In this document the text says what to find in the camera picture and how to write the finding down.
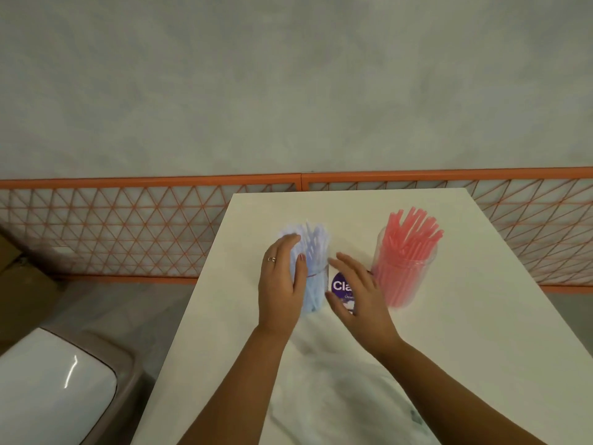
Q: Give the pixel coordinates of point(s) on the brown cardboard box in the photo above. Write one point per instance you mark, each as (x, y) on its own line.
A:
(7, 254)
(23, 296)

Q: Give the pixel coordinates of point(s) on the orange lattice fence panel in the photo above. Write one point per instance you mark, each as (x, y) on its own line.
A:
(440, 174)
(139, 182)

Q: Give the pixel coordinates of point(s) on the clear jar with pink straws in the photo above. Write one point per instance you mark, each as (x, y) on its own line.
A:
(403, 282)

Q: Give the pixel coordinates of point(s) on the clear jar of pink straws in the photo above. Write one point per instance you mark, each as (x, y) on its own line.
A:
(407, 240)

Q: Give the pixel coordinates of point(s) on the person's right forearm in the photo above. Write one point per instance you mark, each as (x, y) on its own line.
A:
(463, 398)

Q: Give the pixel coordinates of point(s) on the clear jar of white straws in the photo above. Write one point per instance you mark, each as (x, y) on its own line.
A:
(312, 245)

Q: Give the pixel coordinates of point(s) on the round purple sticker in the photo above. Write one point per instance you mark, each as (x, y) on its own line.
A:
(340, 287)

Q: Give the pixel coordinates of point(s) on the beige chair with white seat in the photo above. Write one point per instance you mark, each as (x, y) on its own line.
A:
(51, 389)

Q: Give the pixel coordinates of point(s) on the clear plastic bag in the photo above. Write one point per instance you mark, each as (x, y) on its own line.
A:
(333, 398)

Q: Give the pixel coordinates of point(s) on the person's right hand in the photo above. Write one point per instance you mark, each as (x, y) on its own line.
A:
(366, 310)

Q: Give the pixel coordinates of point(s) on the person's left forearm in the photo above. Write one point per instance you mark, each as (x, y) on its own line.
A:
(231, 389)

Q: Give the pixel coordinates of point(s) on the person's left hand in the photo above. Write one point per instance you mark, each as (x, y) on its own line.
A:
(278, 296)

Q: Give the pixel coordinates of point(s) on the clear jar with white straws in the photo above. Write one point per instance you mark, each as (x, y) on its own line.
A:
(315, 291)

